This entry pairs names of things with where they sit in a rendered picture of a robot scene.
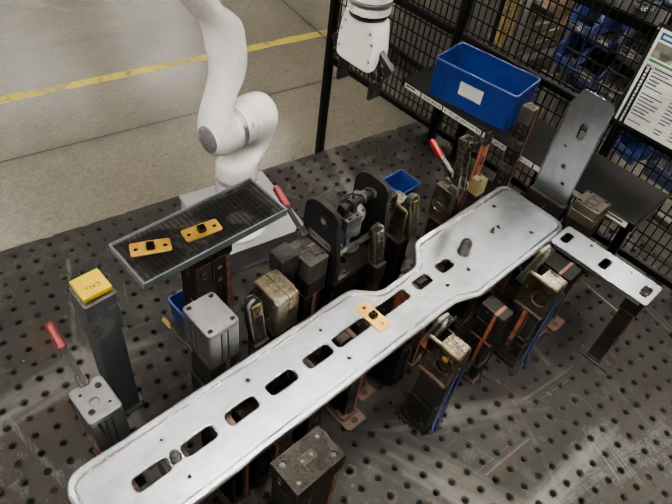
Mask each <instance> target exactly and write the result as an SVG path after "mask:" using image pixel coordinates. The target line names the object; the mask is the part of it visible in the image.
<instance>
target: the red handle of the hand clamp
mask: <svg viewBox="0 0 672 504"><path fill-rule="evenodd" d="M429 141H430V142H429V145H430V147H431V148H432V150H433V152H434V154H435V155H436V157H437V159H439V161H440V163H441V164H442V166H443V168H444V170H445V171H446V173H447V175H448V176H449V178H450V180H451V182H452V181H453V174H454V171H453V169H452V168H451V166H450V164H449V163H448V161H447V159H446V157H445V156H444V153H443V151H442V149H441V148H440V146H439V144H438V142H437V141H436V139H431V140H429Z"/></svg>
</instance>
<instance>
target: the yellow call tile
mask: <svg viewBox="0 0 672 504"><path fill-rule="evenodd" d="M69 284H70V286H71V287H72V289H73V290H74V291H75V292H76V294H77V295H78V296H79V297H80V299H81V300H82V301H83V303H87V302H89V301H91V300H93V299H95V298H97V297H99V296H101V295H103V294H105V293H106V292H108V291H110V290H112V289H113V288H112V285H111V284H110V283H109V282H108V281H107V279H106V278H105V277H104V276H103V275H102V273H101V272H100V271H99V270H98V269H97V268H96V269H94V270H92V271H90V272H88V273H86V274H84V275H82V276H80V277H78V278H76V279H73V280H71V281H70V282H69Z"/></svg>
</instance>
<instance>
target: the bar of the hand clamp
mask: <svg viewBox="0 0 672 504"><path fill-rule="evenodd" d="M473 139H474V136H471V135H470V134H466V135H464V136H462V137H457V138H456V140H458V148H457V155H456V161H455V168H454V174H453V181H452V184H453V185H455V186H456V187H457V188H458V194H459V191H461V192H464V191H465V186H466V180H467V174H468V168H469V163H470V157H471V151H472V152H477V151H478V150H479V148H480V142H478V141H475V142H474V143H473ZM460 183H461V184H462V188H461V189H460V190H459V188H460Z"/></svg>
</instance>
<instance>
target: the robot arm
mask: <svg viewBox="0 0 672 504"><path fill-rule="evenodd" d="M179 1H180V2H181V3H182V4H183V5H184V6H185V7H186V8H187V9H188V10H189V11H190V12H191V13H192V14H193V15H194V17H195V18H196V20H197V21H198V23H199V26H200V28H201V32H202V36H203V41H204V47H205V53H206V58H207V80H206V85H205V89H204V92H203V96H202V100H201V104H200V108H199V113H198V119H197V133H198V137H199V140H200V142H201V144H202V146H203V147H204V148H205V149H206V150H207V151H208V152H209V153H211V154H213V155H216V156H217V158H216V161H215V194H216V193H218V192H220V191H222V190H224V189H226V188H229V187H231V186H233V185H235V184H237V183H239V182H241V181H243V180H246V179H248V178H250V177H251V178H252V179H254V180H255V181H256V182H257V179H258V165H259V162H260V160H261V159H262V157H263V155H264V154H265V152H266V150H267V148H268V147H269V145H270V143H271V141H272V139H273V137H274V135H275V132H276V129H277V125H278V110H277V107H276V104H275V103H274V101H273V100H272V98H271V97H269V96H268V95H267V94H265V93H263V92H259V91H252V92H248V93H245V94H243V95H241V96H239V97H237V96H238V93H239V90H240V88H241V86H242V84H243V81H244V79H245V75H246V71H247V45H246V37H245V31H244V27H243V24H242V22H241V20H240V19H239V18H238V17H237V16H236V15H235V14H234V13H233V12H231V11H230V10H228V9H227V8H225V7H224V6H223V5H222V4H221V3H220V1H219V0H179ZM392 5H393V0H348V2H347V7H346V10H345V12H344V15H343V18H342V21H341V25H340V30H339V32H336V33H333V34H332V40H333V44H334V46H333V47H334V50H335V52H336V60H337V61H338V64H337V72H336V79H338V80H339V79H342V78H344V77H347V76H348V74H349V67H350V63H351V64H353V65H354V66H356V67H357V68H359V69H360V70H362V71H364V72H366V73H369V74H370V78H371V81H372V82H369V86H368V91H367V97H366V98H367V100H368V101H369V100H372V99H374V98H376V97H378V96H379V94H380V89H381V83H382V81H384V80H386V79H389V78H390V76H391V75H392V74H393V73H394V72H395V69H394V67H393V65H392V64H391V62H390V60H389V59H388V57H387V53H388V45H389V32H390V23H389V19H388V16H389V15H390V14H391V11H392ZM382 67H384V69H385V71H384V72H383V68H382ZM374 70H377V72H378V75H379V76H378V77H376V74H375V71H374ZM265 229H266V226H265V227H263V228H261V229H260V230H258V231H256V232H254V233H252V234H250V235H248V236H246V237H244V238H243V239H241V240H239V241H237V242H235V243H233V244H244V243H248V242H251V241H254V240H255V239H257V238H259V237H260V236H261V235H262V234H263V232H264V231H265Z"/></svg>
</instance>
